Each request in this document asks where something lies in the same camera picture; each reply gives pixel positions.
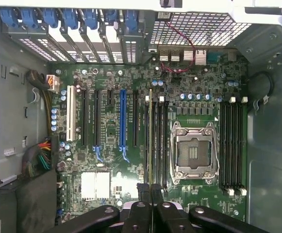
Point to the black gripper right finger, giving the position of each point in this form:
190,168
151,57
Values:
162,218

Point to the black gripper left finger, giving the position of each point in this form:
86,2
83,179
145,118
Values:
140,218

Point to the black RAM slot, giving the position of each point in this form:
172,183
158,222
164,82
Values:
160,136
165,136
146,136
229,145
222,145
154,136
241,145
235,145

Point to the silver chipset heatsink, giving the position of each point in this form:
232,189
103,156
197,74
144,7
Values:
95,185

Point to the green motherboard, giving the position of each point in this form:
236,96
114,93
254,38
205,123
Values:
121,165

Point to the silver CPU socket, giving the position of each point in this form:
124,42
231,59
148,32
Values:
194,150

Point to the blue expansion slot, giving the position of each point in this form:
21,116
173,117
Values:
122,119

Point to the long black expansion slot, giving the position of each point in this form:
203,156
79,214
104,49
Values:
84,116
135,116
97,116

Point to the black plastic shroud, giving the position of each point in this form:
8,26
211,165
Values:
21,206

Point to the short black expansion slot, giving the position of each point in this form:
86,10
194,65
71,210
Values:
110,98

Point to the white expansion slot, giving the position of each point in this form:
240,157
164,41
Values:
70,114

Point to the grey metal PC case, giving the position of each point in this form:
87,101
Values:
271,145

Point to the white power connector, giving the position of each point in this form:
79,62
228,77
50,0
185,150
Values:
53,83

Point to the silver rear port block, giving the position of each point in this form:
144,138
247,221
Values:
183,56

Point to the blue rear port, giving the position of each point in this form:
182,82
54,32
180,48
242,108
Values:
213,57

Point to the blue card retention clip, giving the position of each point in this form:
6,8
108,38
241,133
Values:
111,17
29,18
90,19
131,21
70,19
50,17
8,18

